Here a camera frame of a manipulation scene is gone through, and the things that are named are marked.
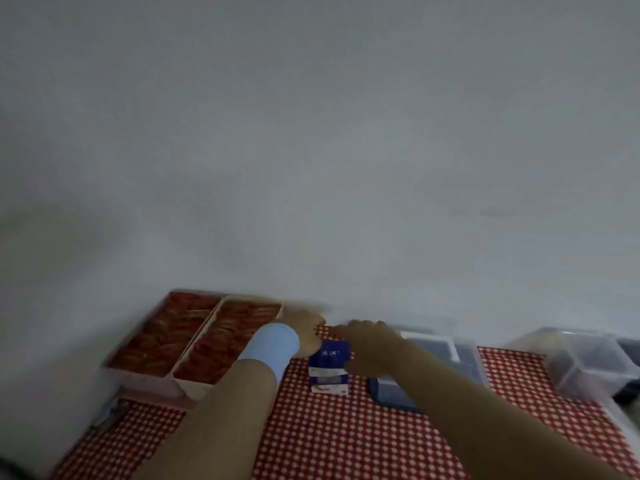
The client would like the person's left hand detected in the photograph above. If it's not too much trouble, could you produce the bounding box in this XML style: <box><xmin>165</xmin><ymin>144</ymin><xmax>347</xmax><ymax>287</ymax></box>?
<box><xmin>272</xmin><ymin>312</ymin><xmax>329</xmax><ymax>358</ymax></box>

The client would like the person's left forearm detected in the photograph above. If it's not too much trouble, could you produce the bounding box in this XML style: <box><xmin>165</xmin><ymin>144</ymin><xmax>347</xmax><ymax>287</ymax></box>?
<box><xmin>132</xmin><ymin>358</ymin><xmax>279</xmax><ymax>480</ymax></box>

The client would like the blue white cardboard box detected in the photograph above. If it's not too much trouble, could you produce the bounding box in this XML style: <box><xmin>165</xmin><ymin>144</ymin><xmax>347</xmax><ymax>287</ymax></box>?
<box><xmin>308</xmin><ymin>339</ymin><xmax>351</xmax><ymax>395</ymax></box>

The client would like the pile of red packets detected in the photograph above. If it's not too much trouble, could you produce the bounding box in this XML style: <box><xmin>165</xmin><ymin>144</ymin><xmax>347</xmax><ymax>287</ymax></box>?
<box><xmin>175</xmin><ymin>300</ymin><xmax>282</xmax><ymax>385</ymax></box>
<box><xmin>109</xmin><ymin>293</ymin><xmax>221</xmax><ymax>378</ymax></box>

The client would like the clear storage box blue base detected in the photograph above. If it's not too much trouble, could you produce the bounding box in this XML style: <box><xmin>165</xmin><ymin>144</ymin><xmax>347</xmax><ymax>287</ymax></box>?
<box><xmin>369</xmin><ymin>327</ymin><xmax>491</xmax><ymax>413</ymax></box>

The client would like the person's right forearm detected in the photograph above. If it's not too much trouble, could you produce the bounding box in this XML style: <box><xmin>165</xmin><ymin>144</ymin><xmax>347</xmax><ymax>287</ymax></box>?
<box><xmin>389</xmin><ymin>339</ymin><xmax>631</xmax><ymax>480</ymax></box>

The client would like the person's right hand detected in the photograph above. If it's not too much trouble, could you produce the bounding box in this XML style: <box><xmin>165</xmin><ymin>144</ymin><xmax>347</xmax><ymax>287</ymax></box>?
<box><xmin>332</xmin><ymin>319</ymin><xmax>411</xmax><ymax>378</ymax></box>

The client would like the cream perforated plastic basket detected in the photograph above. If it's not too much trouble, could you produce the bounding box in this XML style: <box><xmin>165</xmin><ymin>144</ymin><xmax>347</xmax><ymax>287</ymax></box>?
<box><xmin>172</xmin><ymin>294</ymin><xmax>285</xmax><ymax>401</ymax></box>

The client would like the red white checked tablecloth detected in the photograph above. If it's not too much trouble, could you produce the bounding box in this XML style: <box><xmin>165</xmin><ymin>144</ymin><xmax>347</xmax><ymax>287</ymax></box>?
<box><xmin>49</xmin><ymin>324</ymin><xmax>640</xmax><ymax>480</ymax></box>

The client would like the pink plastic tray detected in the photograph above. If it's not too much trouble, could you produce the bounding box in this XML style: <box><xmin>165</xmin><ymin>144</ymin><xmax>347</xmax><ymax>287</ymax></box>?
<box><xmin>117</xmin><ymin>387</ymin><xmax>199</xmax><ymax>411</ymax></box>

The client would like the dark grey object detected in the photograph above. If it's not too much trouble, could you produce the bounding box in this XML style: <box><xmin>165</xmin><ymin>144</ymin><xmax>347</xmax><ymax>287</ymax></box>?
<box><xmin>92</xmin><ymin>397</ymin><xmax>131</xmax><ymax>431</ymax></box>

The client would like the clear plastic container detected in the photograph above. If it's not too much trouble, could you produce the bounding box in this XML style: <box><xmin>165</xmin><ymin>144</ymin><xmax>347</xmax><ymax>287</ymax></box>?
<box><xmin>505</xmin><ymin>327</ymin><xmax>640</xmax><ymax>403</ymax></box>

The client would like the pink perforated plastic basket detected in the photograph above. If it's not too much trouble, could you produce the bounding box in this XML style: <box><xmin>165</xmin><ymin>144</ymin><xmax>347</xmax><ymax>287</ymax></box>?
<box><xmin>102</xmin><ymin>289</ymin><xmax>223</xmax><ymax>395</ymax></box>

